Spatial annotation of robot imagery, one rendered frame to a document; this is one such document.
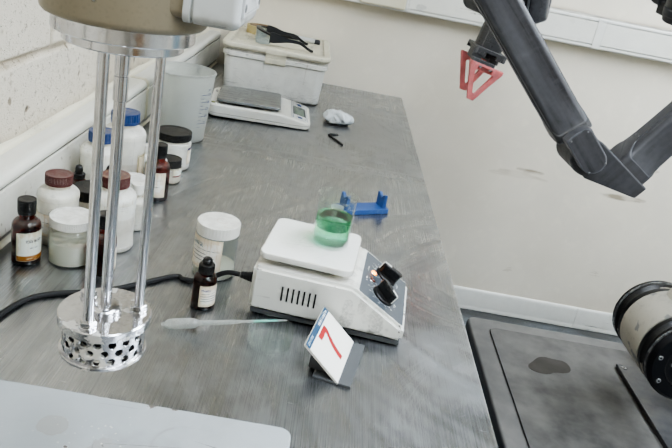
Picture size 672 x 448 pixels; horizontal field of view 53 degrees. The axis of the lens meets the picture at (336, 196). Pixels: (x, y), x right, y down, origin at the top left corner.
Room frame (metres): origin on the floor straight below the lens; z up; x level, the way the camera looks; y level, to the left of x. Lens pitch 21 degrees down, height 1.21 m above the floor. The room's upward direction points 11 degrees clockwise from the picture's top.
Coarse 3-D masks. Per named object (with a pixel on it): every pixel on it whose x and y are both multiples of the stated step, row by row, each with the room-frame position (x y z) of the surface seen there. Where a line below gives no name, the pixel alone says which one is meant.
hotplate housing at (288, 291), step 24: (264, 264) 0.75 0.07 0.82; (288, 264) 0.76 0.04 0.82; (360, 264) 0.81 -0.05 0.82; (264, 288) 0.74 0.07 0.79; (288, 288) 0.74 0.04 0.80; (312, 288) 0.74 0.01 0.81; (336, 288) 0.74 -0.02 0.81; (264, 312) 0.74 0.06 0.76; (288, 312) 0.74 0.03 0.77; (312, 312) 0.74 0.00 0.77; (336, 312) 0.74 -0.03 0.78; (360, 312) 0.73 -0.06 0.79; (384, 312) 0.74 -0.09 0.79; (360, 336) 0.74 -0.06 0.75; (384, 336) 0.73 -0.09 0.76
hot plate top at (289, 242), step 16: (288, 224) 0.85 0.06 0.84; (304, 224) 0.86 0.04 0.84; (272, 240) 0.79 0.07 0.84; (288, 240) 0.80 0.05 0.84; (304, 240) 0.81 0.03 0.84; (352, 240) 0.83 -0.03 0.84; (272, 256) 0.75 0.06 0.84; (288, 256) 0.75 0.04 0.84; (304, 256) 0.76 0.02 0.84; (320, 256) 0.77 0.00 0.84; (336, 256) 0.78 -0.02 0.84; (352, 256) 0.79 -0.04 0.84; (336, 272) 0.74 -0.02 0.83; (352, 272) 0.75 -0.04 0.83
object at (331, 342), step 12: (324, 324) 0.70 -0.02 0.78; (336, 324) 0.72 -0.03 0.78; (324, 336) 0.68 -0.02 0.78; (336, 336) 0.70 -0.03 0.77; (312, 348) 0.64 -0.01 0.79; (324, 348) 0.66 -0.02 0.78; (336, 348) 0.68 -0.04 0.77; (324, 360) 0.64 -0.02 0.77; (336, 360) 0.66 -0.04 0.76; (336, 372) 0.64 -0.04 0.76
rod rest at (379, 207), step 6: (378, 192) 1.20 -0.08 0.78; (378, 198) 1.20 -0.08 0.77; (384, 198) 1.18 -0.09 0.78; (360, 204) 1.18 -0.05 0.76; (366, 204) 1.18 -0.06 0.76; (372, 204) 1.19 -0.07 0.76; (378, 204) 1.19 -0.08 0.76; (384, 204) 1.18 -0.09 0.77; (360, 210) 1.15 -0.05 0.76; (366, 210) 1.16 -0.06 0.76; (372, 210) 1.16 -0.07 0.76; (378, 210) 1.17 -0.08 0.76; (384, 210) 1.18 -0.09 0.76
